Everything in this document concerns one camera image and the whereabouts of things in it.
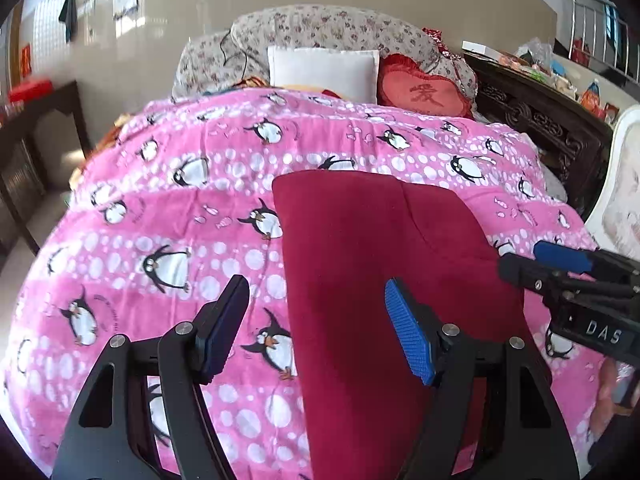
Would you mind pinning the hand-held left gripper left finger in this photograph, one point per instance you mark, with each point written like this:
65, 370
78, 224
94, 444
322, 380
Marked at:
226, 332

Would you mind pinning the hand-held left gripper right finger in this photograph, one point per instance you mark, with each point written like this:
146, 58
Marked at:
410, 332

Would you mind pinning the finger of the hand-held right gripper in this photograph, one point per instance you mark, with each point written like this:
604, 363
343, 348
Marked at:
520, 270
560, 256

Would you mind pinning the dark red garment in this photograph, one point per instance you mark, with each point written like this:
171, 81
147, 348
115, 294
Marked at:
360, 260

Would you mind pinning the person's right forearm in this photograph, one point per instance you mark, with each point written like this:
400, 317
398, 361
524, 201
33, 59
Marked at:
617, 440

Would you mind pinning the person's right hand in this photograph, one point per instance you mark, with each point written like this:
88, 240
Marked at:
612, 382

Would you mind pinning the white ornate chair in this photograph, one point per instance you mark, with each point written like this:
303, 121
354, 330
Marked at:
622, 195

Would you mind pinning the dark carved wooden cabinet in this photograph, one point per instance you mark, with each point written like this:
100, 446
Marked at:
540, 105

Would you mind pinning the orange snack packet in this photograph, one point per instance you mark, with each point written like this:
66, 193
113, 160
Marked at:
591, 96

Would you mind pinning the pink penguin blanket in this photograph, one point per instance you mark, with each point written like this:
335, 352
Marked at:
150, 185

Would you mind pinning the red heart-shaped pillow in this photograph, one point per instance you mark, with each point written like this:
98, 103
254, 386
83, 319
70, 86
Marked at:
425, 92

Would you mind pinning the clear plastic bag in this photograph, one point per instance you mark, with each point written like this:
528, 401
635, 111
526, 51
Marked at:
537, 52

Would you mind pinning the white flat box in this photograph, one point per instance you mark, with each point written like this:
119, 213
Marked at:
482, 49

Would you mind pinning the metal stair railing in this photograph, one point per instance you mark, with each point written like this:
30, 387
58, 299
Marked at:
600, 25

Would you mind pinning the dark wooden side table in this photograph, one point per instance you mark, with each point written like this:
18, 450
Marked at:
30, 160

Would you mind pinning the white pillow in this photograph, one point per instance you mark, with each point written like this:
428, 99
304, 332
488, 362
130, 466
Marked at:
322, 72

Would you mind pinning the red box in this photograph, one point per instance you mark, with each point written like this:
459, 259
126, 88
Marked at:
30, 90

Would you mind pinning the floral quilt bundle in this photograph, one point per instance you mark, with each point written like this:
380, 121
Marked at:
320, 27

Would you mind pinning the dark hanging cloth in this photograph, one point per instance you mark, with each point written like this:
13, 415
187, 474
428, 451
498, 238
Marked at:
68, 10

